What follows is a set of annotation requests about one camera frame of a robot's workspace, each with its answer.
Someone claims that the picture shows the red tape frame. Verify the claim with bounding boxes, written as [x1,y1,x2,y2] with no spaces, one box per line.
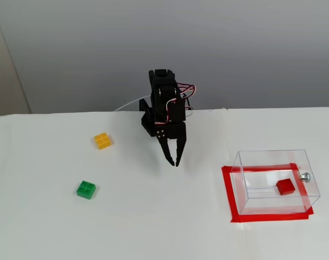
[221,162,314,224]

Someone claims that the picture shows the black table clamp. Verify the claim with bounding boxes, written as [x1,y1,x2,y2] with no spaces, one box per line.
[139,97,154,121]

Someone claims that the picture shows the metal box lock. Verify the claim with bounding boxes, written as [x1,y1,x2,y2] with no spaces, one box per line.
[298,167,312,183]

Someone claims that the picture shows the red white black servo wire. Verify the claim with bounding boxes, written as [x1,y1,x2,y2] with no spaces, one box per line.
[166,83,198,125]

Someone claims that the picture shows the red lego brick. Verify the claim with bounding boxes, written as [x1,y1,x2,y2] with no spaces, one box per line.
[276,178,295,196]

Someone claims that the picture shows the transparent plastic box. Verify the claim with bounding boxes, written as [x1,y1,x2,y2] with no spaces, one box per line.
[229,148,321,217]

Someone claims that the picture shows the green lego brick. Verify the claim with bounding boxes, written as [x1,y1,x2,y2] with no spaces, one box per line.
[76,180,97,200]

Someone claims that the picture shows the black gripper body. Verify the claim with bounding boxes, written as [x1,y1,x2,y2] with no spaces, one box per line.
[155,99,188,140]

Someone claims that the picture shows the white cable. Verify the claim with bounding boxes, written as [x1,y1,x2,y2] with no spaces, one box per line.
[114,95,152,112]

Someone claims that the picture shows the yellow lego brick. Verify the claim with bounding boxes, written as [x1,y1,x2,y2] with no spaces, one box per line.
[94,132,113,151]

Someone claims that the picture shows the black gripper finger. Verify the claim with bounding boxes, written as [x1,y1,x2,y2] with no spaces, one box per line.
[158,138,176,166]
[175,136,188,167]

